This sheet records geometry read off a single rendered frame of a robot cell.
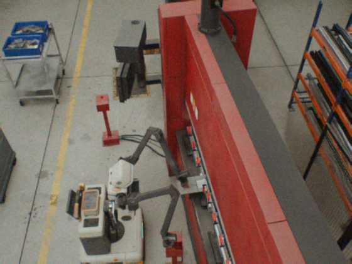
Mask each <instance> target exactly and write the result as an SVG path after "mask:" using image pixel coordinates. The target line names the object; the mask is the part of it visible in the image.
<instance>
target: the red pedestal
mask: <svg viewBox="0 0 352 264"><path fill-rule="evenodd" d="M96 108H97V112H102V114H103V117H104V122H105V125H106V129H107V131H103V132H102V146H111V145H120V144H119V135H118V130H115V131H111V130H110V126H109V121H108V118H107V111H110V109H109V98H108V95H107V94H101V95H96Z"/></svg>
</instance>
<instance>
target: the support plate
mask: <svg viewBox="0 0 352 264"><path fill-rule="evenodd" d="M194 178H195V179H196V180H204V179H203V176H202V175H199V176H195V177H189V178H188V183H189V188H186V187H184V188H183V187H182V186H181V184H180V181H179V180H178V179H176V181H177V186H178V189H179V192H180V195H183V194H189V193H197V192H203V191H202V188H198V189H197V185H196V183H195V182H196V180H195V179H194ZM198 190H199V191H198Z"/></svg>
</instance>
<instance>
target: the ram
mask: <svg viewBox="0 0 352 264"><path fill-rule="evenodd" d="M190 91H191V93H192V95H193V101H192V102H191V100H190ZM185 100H186V102H187V105H186V103H185V105H186V107H187V106H188V108H189V111H188V112H189V113H190V116H191V119H192V122H193V125H194V127H193V125H192V127H193V129H194V130H195V133H196V135H195V138H196V136H197V139H198V141H199V144H198V141H197V144H198V145H199V146H200V149H201V151H200V150H199V151H200V154H201V152H202V155H203V158H204V160H203V158H202V160H203V163H205V165H206V168H207V172H208V174H209V177H208V174H207V172H206V174H207V177H208V179H210V182H211V185H212V188H213V191H212V194H213V193H214V196H215V198H216V201H215V199H214V202H215V203H216V202H217V205H218V208H217V211H218V209H219V212H220V215H221V218H222V220H223V223H222V222H221V224H222V225H223V226H224V229H225V232H226V234H227V237H228V240H227V237H226V235H225V232H224V235H225V237H226V241H227V242H229V245H230V248H231V251H232V254H233V256H232V254H231V251H230V249H229V251H230V254H231V257H232V259H233V258H234V262H235V264H273V263H272V261H271V258H270V255H269V253H268V250H267V248H266V244H265V242H264V240H263V238H262V236H261V231H260V229H259V227H258V224H257V221H256V217H255V215H254V213H253V211H252V208H251V204H250V202H249V200H248V198H247V194H246V191H245V189H244V187H243V184H242V181H241V178H240V176H239V173H238V171H237V168H236V165H235V163H234V160H233V156H232V154H231V152H230V150H229V147H228V143H227V141H226V139H225V136H224V134H223V130H222V127H221V125H220V123H219V121H218V117H217V114H216V112H215V110H214V107H213V104H212V102H211V99H210V97H209V93H208V91H207V87H206V85H205V83H204V79H203V78H202V74H201V72H200V70H199V66H198V64H197V62H196V59H195V57H194V53H193V51H192V49H191V46H190V44H189V40H188V38H187V37H186V67H185ZM195 107H196V108H197V111H198V115H197V118H196V116H195ZM188 108H187V110H188ZM191 119H190V121H191ZM192 122H191V123H192ZM195 133H194V134H195ZM197 139H196V140H197ZM202 155H201V157H202ZM204 168H205V166H204ZM206 168H205V170H206ZM209 185H210V183H209ZM211 185H210V187H211ZM211 190H212V189H211ZM214 196H213V198H214ZM217 205H216V207H217ZM218 214H219V213H218ZM219 218H220V216H219ZM221 218H220V220H221ZM224 229H223V231H224ZM228 248H229V246H228Z"/></svg>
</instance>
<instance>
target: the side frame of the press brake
mask: <svg viewBox="0 0 352 264"><path fill-rule="evenodd" d="M222 9H223V11H224V12H225V13H226V14H227V15H228V16H229V17H230V18H231V19H232V20H233V22H234V23H235V25H236V30H237V32H236V42H232V39H233V33H234V29H233V25H232V23H231V22H230V21H229V20H228V19H227V17H225V16H224V15H223V14H222V12H220V19H219V20H220V21H221V23H222V25H223V27H224V29H225V30H226V33H227V34H228V37H229V39H230V40H231V42H232V44H233V46H234V48H235V49H236V51H237V54H238V56H239V58H240V59H241V61H242V64H243V65H244V67H245V69H246V70H247V66H248V59H249V56H250V50H251V40H252V36H253V30H254V26H255V21H256V11H257V7H256V6H255V4H254V3H253V1H252V0H229V1H223V7H222ZM158 10H159V22H160V57H161V69H162V92H163V116H164V128H165V141H166V142H167V145H168V146H169V149H170V151H171V153H172V155H173V157H174V159H175V161H176V134H175V131H180V130H185V129H187V126H192V123H191V121H190V118H189V112H188V110H187V107H186V105H185V67H186V37H187V35H186V33H185V31H184V16H189V15H195V14H200V13H201V0H200V1H184V2H177V3H165V4H159V5H158ZM165 163H166V164H167V169H168V176H169V177H172V176H175V174H173V173H172V171H171V169H170V164H169V162H168V160H167V158H166V157H165Z"/></svg>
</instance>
